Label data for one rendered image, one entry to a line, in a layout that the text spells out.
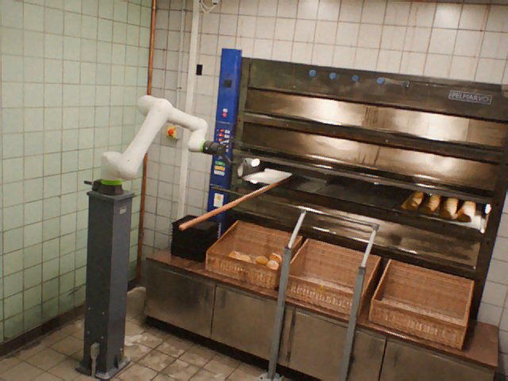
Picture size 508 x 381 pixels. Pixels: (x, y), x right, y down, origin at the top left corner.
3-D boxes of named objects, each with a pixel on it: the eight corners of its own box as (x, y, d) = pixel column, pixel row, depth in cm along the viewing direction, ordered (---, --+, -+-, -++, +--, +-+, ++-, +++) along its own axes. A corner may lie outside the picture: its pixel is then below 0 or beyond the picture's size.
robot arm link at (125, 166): (117, 175, 278) (165, 95, 286) (103, 169, 289) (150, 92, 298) (134, 186, 287) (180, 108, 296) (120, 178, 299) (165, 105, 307)
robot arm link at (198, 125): (155, 120, 318) (166, 121, 311) (160, 103, 319) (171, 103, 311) (198, 136, 344) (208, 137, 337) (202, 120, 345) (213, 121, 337)
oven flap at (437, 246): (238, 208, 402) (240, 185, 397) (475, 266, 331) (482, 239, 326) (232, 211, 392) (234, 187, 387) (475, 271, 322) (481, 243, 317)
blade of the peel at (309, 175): (325, 183, 409) (326, 180, 409) (264, 171, 429) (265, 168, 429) (336, 176, 442) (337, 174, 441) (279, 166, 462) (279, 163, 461)
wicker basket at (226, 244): (234, 251, 403) (237, 219, 396) (298, 269, 381) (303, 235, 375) (203, 270, 360) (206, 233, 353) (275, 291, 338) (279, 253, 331)
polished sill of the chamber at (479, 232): (240, 182, 397) (240, 177, 396) (483, 235, 326) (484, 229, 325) (236, 183, 391) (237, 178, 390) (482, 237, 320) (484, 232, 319)
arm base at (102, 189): (78, 188, 303) (78, 178, 302) (94, 184, 317) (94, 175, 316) (113, 197, 295) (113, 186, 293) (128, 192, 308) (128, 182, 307)
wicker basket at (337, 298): (302, 271, 378) (306, 237, 371) (375, 292, 356) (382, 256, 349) (277, 294, 335) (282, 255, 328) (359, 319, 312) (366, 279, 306)
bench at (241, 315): (181, 300, 435) (186, 237, 421) (478, 402, 340) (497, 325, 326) (140, 326, 385) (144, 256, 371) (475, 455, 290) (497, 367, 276)
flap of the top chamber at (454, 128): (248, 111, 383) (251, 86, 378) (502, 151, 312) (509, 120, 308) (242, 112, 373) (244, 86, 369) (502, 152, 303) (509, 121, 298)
